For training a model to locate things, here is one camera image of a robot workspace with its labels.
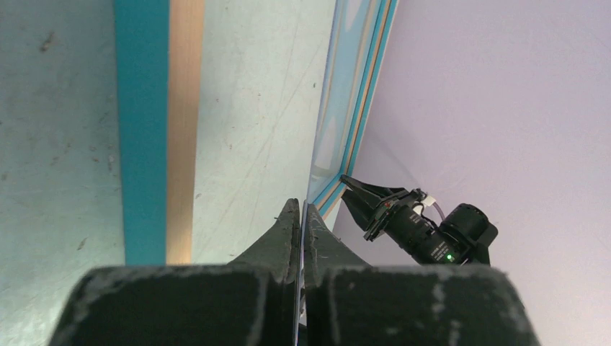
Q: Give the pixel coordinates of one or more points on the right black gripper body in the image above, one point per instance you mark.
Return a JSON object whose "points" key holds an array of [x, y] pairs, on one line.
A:
{"points": [[396, 216]]}

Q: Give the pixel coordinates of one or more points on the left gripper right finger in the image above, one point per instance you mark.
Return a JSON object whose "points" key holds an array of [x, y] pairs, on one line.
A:
{"points": [[349, 302]]}

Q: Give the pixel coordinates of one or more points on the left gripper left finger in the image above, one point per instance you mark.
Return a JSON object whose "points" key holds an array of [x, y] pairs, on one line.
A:
{"points": [[252, 300]]}

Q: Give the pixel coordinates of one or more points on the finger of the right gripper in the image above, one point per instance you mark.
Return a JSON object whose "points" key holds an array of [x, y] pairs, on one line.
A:
{"points": [[362, 206], [367, 191]]}

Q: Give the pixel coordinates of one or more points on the wooden picture frame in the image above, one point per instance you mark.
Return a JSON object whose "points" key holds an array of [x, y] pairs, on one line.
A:
{"points": [[218, 105]]}

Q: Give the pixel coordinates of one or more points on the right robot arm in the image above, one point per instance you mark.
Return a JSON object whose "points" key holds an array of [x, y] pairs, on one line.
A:
{"points": [[462, 237]]}

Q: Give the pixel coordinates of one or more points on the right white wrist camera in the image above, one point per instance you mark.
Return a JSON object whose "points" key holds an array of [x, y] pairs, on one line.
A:
{"points": [[422, 203]]}

